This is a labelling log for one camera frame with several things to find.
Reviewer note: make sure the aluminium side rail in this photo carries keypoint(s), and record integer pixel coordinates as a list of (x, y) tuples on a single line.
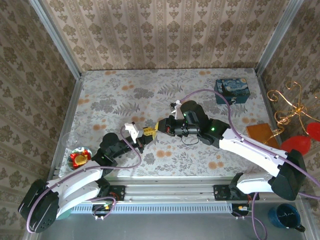
[(268, 105), (67, 125)]

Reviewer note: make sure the small silver padlock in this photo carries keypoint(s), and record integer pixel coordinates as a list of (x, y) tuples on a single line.
[(234, 101)]

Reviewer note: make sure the starry night tin box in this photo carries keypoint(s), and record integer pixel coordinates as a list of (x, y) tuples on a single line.
[(232, 87)]

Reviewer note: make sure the small black controller board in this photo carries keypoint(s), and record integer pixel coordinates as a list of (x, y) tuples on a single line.
[(240, 209), (103, 207)]

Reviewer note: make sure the small red balloon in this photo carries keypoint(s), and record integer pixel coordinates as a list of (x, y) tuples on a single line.
[(314, 131)]

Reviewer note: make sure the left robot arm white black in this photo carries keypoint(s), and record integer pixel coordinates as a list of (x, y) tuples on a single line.
[(75, 185)]

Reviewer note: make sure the orange wooden block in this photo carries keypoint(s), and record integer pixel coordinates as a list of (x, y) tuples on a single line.
[(260, 132)]

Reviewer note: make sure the clear plastic cup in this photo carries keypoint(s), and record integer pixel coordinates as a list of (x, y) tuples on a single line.
[(70, 140)]

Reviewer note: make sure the floral tablecloth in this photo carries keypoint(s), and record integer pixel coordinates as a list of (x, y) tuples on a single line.
[(112, 95)]

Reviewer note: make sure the large red balloon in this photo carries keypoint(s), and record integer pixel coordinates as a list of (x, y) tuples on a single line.
[(296, 145)]

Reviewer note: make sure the red yellow toy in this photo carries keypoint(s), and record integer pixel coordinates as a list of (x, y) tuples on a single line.
[(80, 158)]

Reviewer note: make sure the aluminium corner post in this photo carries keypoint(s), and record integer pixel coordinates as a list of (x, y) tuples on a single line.
[(59, 42), (277, 37)]

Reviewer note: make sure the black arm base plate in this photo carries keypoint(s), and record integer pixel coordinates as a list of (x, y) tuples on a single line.
[(222, 192), (117, 192)]

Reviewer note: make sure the dark blue mug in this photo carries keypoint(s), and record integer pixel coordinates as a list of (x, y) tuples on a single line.
[(283, 216)]

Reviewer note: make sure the glass bowl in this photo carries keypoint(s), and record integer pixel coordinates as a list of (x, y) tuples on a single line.
[(72, 167)]

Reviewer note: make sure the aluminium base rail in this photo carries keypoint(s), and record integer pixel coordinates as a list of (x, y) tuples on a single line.
[(170, 191)]

